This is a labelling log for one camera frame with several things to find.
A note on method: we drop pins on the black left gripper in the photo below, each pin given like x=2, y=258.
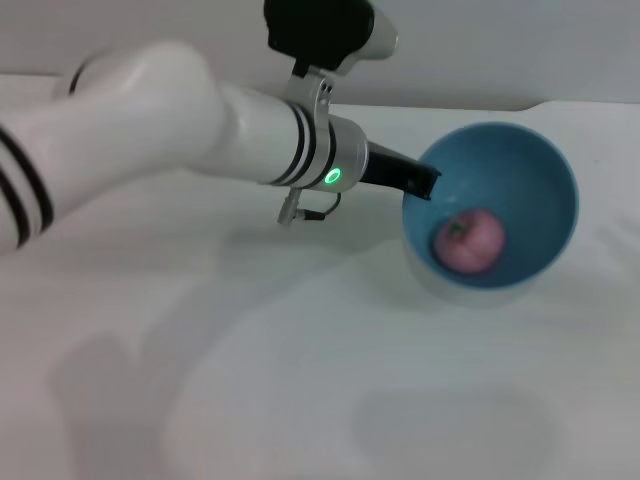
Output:
x=387, y=167

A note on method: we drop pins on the pink peach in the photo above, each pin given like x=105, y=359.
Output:
x=472, y=245

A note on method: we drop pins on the blue bowl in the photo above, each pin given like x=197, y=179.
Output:
x=530, y=200

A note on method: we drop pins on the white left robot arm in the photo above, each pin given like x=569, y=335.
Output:
x=175, y=115

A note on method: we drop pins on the black and white left wrist camera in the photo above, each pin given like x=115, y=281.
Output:
x=320, y=30

